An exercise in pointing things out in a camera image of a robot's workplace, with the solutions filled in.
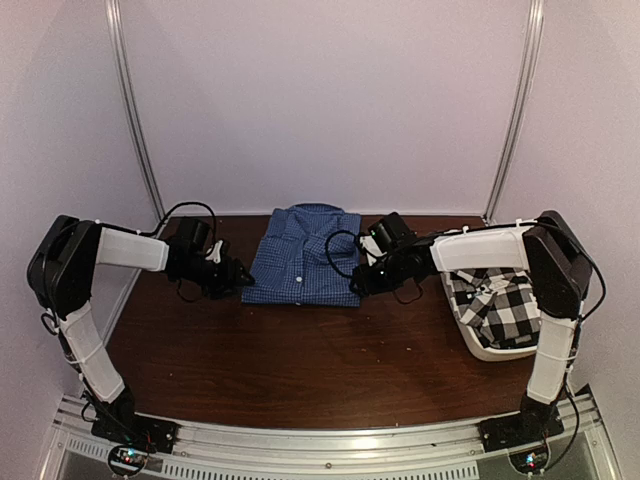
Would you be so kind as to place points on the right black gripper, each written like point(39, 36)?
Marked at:
point(367, 283)

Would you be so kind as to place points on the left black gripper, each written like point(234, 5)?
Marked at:
point(230, 278)

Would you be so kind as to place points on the white plastic basket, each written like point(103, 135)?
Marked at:
point(490, 350)

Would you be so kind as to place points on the blue checked long sleeve shirt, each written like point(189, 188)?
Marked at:
point(306, 257)

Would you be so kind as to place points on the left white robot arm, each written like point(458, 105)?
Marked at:
point(61, 275)

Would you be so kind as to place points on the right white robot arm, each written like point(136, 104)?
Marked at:
point(544, 248)

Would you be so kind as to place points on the black white plaid shirt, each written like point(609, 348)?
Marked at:
point(495, 305)

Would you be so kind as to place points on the left round circuit board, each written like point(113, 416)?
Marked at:
point(126, 461)

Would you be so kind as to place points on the round circuit board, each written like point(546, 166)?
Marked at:
point(530, 461)
point(126, 461)

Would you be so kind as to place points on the right round circuit board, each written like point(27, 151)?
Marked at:
point(530, 461)

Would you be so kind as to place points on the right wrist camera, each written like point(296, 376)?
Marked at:
point(385, 236)

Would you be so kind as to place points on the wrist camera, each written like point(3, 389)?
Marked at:
point(195, 237)
point(385, 236)

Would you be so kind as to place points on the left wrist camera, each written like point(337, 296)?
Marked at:
point(195, 237)

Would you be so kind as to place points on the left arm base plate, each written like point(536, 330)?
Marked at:
point(146, 433)

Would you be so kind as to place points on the aluminium front rail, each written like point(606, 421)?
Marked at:
point(449, 450)

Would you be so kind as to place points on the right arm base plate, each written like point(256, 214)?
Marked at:
point(517, 429)

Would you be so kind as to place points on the left aluminium frame post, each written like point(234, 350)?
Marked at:
point(132, 116)

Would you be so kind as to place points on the aluminium frame post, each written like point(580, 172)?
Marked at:
point(132, 116)
point(528, 66)

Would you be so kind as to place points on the right aluminium frame post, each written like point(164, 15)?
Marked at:
point(528, 66)

